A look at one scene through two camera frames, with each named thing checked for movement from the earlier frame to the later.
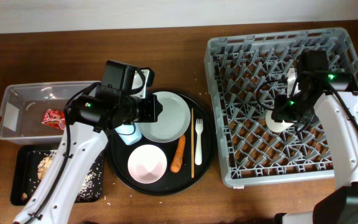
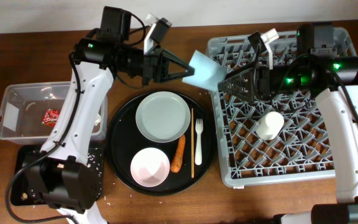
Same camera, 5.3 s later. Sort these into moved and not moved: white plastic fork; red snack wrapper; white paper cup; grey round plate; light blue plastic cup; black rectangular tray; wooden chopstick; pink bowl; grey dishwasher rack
Moved: white paper cup; pink bowl; light blue plastic cup
Not moved: black rectangular tray; white plastic fork; grey round plate; red snack wrapper; wooden chopstick; grey dishwasher rack
